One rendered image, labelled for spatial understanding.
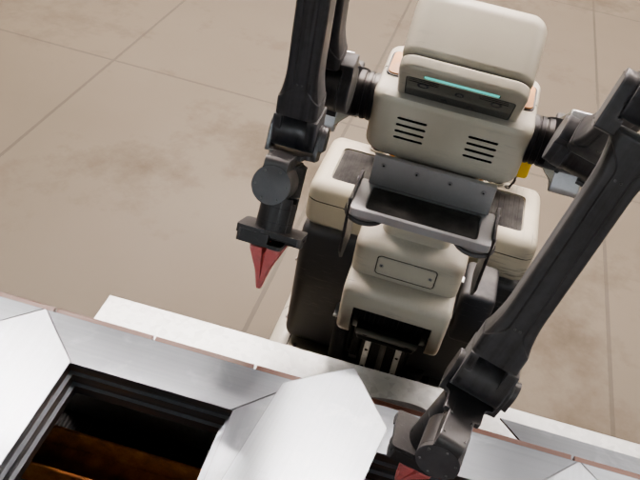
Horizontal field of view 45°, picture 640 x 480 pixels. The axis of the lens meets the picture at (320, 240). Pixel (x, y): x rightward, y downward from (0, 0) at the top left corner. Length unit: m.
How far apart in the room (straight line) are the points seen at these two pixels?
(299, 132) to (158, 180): 2.02
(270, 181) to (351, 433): 0.40
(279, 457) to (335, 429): 0.10
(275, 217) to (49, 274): 1.63
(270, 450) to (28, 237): 1.85
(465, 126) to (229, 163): 2.03
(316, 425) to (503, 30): 0.67
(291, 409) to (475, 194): 0.49
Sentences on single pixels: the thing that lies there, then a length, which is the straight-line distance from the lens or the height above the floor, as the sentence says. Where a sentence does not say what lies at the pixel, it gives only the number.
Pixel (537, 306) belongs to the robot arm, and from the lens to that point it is 0.93.
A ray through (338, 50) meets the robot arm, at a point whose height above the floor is 1.31.
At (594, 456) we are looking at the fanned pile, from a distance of 1.53.
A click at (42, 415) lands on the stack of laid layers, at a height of 0.85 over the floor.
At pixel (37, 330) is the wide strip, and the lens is 1.32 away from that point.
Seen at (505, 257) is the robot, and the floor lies 0.76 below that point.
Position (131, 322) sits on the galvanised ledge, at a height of 0.68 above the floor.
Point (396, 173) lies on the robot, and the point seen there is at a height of 1.08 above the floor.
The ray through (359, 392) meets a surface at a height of 0.87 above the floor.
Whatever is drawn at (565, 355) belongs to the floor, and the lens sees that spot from 2.78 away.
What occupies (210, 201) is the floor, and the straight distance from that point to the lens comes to 3.03.
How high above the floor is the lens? 1.81
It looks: 38 degrees down
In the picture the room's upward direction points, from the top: 11 degrees clockwise
